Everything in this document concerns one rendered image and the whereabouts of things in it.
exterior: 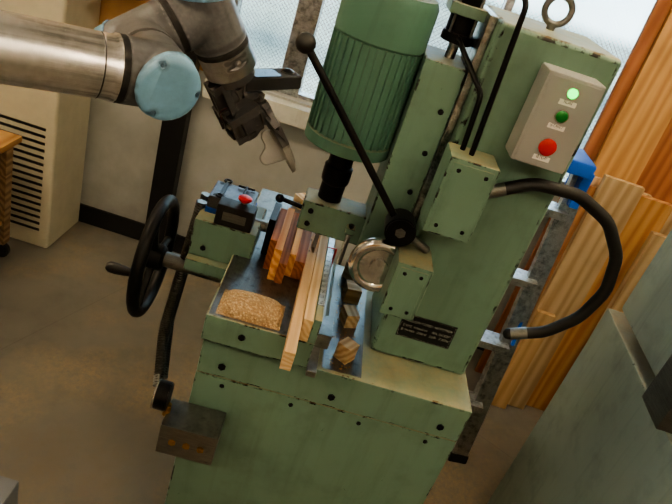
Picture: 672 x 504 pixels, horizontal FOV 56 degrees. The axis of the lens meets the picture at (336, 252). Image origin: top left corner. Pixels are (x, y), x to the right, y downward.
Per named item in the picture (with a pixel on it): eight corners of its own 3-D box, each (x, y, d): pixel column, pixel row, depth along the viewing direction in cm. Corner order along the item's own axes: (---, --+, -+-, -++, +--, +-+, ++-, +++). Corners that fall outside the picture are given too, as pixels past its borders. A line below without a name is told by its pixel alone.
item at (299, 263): (298, 243, 151) (303, 227, 148) (307, 245, 151) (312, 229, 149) (289, 277, 137) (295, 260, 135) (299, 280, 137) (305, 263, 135)
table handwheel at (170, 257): (150, 284, 163) (173, 178, 154) (226, 305, 165) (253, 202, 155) (109, 336, 136) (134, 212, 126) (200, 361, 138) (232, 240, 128)
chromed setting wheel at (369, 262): (340, 277, 131) (358, 226, 125) (397, 294, 132) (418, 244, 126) (339, 285, 129) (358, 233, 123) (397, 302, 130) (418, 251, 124)
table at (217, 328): (223, 196, 173) (228, 176, 170) (331, 228, 175) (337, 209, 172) (150, 326, 120) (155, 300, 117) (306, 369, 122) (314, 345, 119)
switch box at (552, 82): (504, 146, 116) (542, 61, 108) (555, 162, 116) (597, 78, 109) (509, 158, 110) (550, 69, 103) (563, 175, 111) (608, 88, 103)
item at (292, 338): (312, 226, 160) (316, 213, 158) (319, 229, 160) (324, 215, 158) (278, 368, 111) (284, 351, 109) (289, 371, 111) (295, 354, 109)
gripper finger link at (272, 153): (272, 185, 117) (245, 141, 114) (299, 168, 118) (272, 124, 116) (276, 184, 114) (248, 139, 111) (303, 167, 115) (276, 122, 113)
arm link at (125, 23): (95, 48, 88) (176, 8, 90) (80, 21, 95) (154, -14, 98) (128, 104, 94) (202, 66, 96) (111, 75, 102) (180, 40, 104)
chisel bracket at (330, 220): (297, 219, 142) (307, 186, 138) (357, 237, 143) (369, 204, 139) (293, 234, 135) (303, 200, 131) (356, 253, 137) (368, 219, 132)
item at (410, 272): (378, 287, 132) (397, 239, 126) (410, 297, 132) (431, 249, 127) (378, 313, 124) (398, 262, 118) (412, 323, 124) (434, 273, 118)
